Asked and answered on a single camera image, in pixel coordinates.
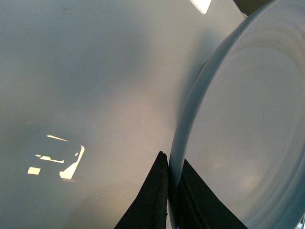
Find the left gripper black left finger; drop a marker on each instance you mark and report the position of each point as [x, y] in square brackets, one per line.
[149, 209]

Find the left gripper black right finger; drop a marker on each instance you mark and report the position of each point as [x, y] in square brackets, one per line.
[199, 208]

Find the grey round plate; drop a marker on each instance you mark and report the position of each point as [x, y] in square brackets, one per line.
[242, 128]

